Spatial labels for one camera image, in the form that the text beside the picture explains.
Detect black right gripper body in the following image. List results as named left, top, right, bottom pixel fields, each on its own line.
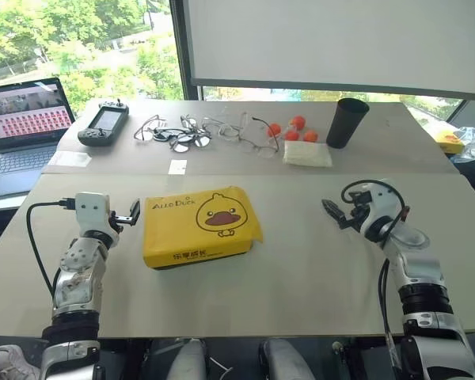
left=337, top=191, right=372, bottom=232

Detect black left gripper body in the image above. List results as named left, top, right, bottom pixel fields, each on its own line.
left=108, top=210, right=133, bottom=235

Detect white folded cloth packet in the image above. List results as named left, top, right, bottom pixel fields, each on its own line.
left=282, top=140, right=334, bottom=168

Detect yellow duck tissue pack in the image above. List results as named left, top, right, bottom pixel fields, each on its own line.
left=141, top=184, right=264, bottom=272

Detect white paper label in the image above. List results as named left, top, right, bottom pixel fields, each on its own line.
left=46, top=151, right=93, bottom=168

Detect black paper cup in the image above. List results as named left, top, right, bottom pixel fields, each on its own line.
left=325, top=97, right=371, bottom=150

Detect dark round lens glasses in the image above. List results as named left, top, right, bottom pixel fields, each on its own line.
left=169, top=115, right=214, bottom=154

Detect black temple thin glasses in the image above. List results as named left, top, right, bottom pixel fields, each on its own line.
left=238, top=116, right=281, bottom=160

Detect black handheld remote controller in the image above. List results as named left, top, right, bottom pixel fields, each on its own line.
left=77, top=98, right=130, bottom=147

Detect small yellow box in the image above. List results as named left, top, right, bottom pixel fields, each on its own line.
left=432, top=130, right=466, bottom=154

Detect grey open laptop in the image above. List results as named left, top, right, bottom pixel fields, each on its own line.
left=0, top=76, right=78, bottom=200

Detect grey rounded robot leg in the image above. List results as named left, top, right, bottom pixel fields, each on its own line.
left=169, top=338, right=207, bottom=380
left=260, top=338, right=314, bottom=380

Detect white roller screen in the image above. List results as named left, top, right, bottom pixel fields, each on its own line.
left=181, top=0, right=475, bottom=97

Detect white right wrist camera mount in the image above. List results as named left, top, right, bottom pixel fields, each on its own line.
left=364, top=181, right=399, bottom=223

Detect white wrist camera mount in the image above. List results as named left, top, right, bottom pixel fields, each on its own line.
left=364, top=181, right=399, bottom=223
left=74, top=192, right=112, bottom=232

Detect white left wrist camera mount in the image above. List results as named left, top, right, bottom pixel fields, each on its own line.
left=74, top=192, right=112, bottom=232

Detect thin black wire glasses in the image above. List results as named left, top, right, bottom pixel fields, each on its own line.
left=133, top=114, right=172, bottom=143

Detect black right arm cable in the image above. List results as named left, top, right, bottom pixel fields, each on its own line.
left=340, top=179, right=412, bottom=357

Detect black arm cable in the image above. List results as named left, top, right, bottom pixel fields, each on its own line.
left=25, top=199, right=77, bottom=302
left=340, top=179, right=412, bottom=357

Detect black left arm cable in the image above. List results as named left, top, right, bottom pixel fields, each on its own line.
left=25, top=199, right=77, bottom=302

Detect clear frame glasses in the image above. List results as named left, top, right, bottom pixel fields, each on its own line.
left=203, top=112, right=249, bottom=144

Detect dark window frame post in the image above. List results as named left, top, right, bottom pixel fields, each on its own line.
left=169, top=0, right=204, bottom=101

